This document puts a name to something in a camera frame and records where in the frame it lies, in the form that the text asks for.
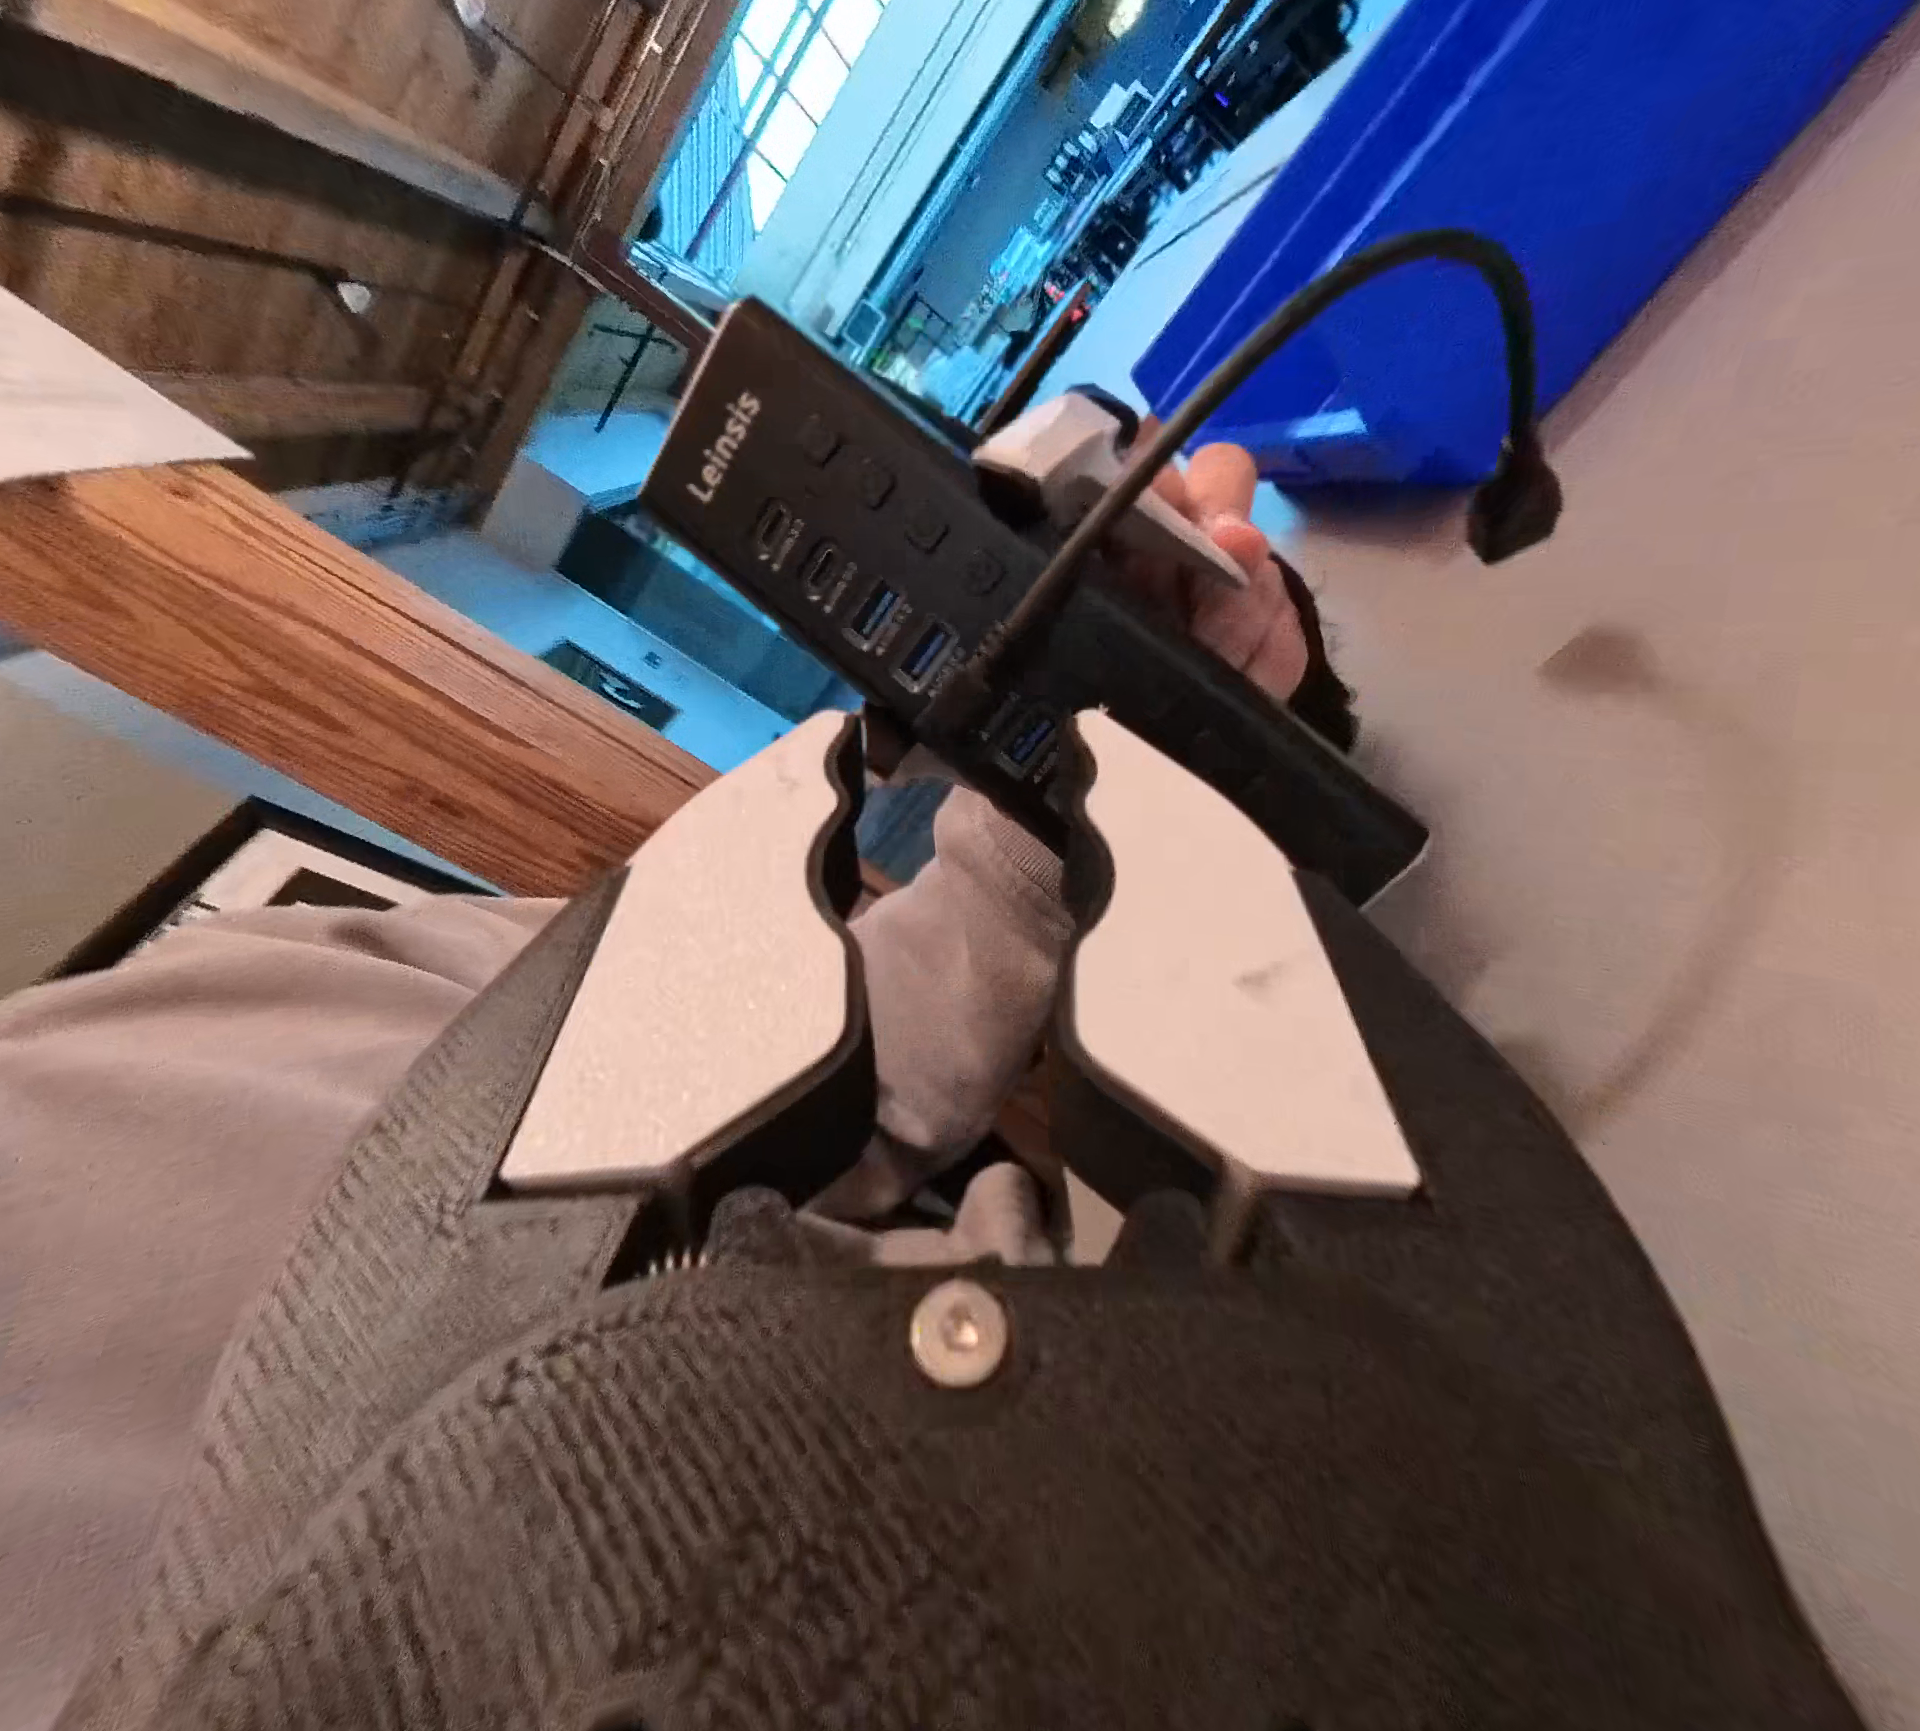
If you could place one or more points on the blue plastic bin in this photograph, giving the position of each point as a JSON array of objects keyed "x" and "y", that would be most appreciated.
[{"x": 1575, "y": 110}]

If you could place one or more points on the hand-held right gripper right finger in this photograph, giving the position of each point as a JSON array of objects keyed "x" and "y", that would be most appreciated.
[{"x": 1245, "y": 1011}]

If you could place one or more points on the person's left hand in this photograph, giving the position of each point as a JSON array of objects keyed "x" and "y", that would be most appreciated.
[{"x": 1252, "y": 644}]

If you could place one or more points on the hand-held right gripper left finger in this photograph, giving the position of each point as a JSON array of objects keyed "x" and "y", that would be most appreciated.
[{"x": 705, "y": 982}]

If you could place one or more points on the person's grey sweatshirt torso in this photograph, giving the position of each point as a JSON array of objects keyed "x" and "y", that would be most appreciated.
[{"x": 224, "y": 1161}]

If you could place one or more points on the person's left forearm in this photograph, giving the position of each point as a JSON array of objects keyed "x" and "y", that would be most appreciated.
[{"x": 960, "y": 952}]

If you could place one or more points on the black framed sign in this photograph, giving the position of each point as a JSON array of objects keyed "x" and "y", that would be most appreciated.
[{"x": 301, "y": 884}]

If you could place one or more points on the long black USB hub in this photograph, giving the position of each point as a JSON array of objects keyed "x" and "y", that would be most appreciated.
[{"x": 780, "y": 470}]

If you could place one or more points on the neighbouring white desk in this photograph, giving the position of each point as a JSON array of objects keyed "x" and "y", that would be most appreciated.
[{"x": 1141, "y": 306}]

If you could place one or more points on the white sheet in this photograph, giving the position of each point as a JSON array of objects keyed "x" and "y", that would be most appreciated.
[{"x": 90, "y": 396}]

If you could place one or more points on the wooden post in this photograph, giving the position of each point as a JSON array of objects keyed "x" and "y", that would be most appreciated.
[{"x": 301, "y": 622}]

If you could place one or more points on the light grey desk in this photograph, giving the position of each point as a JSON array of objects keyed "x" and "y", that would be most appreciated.
[{"x": 1725, "y": 862}]

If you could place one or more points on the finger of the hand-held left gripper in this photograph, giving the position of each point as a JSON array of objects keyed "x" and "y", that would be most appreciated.
[{"x": 1058, "y": 456}]

